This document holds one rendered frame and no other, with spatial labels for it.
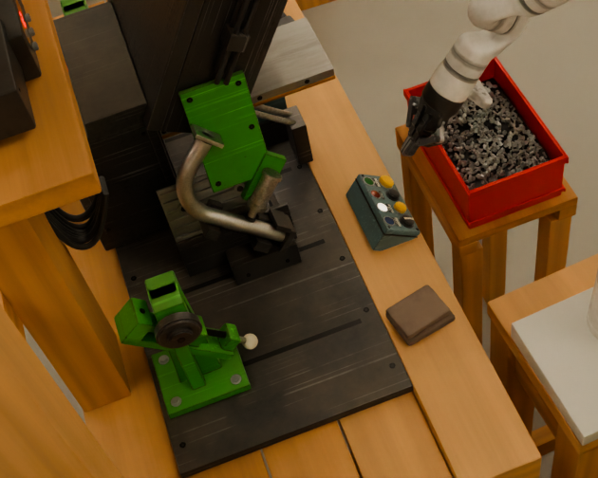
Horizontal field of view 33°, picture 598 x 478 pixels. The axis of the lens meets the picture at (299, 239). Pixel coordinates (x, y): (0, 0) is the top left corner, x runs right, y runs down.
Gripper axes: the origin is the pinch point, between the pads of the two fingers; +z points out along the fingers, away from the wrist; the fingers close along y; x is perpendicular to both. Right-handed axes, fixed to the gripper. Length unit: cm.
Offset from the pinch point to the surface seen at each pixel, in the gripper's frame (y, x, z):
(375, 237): 11.3, -5.4, 13.5
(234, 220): 4.4, -30.7, 18.6
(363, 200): 3.0, -5.4, 12.0
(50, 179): 30, -77, -11
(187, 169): 1.1, -42.3, 10.5
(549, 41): -107, 131, 31
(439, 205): -0.1, 16.2, 14.1
